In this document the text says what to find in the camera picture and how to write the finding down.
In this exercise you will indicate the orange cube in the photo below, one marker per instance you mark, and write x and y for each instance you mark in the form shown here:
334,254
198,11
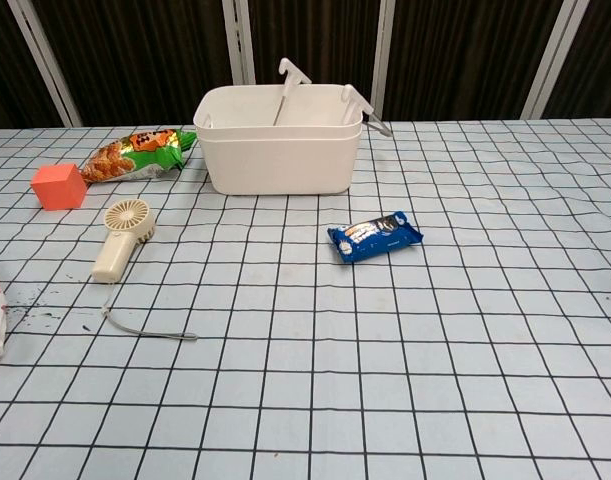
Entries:
60,187

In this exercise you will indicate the green snack bag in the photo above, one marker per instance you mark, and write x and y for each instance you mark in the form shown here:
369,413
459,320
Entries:
120,160

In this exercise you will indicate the white aluminium frame bar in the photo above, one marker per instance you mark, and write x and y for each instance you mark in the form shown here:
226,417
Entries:
557,55
42,55
384,50
231,40

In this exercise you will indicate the small white handheld fan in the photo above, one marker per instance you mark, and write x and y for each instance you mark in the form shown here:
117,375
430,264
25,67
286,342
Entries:
112,255

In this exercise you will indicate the blue grid-pattern tablecloth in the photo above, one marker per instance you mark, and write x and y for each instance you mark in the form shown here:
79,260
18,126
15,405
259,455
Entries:
335,375

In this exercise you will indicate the white plastic basin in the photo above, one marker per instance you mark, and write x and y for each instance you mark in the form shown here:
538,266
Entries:
280,160

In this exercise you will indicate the blue cookie packet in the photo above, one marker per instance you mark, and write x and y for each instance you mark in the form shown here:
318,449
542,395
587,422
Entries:
370,237

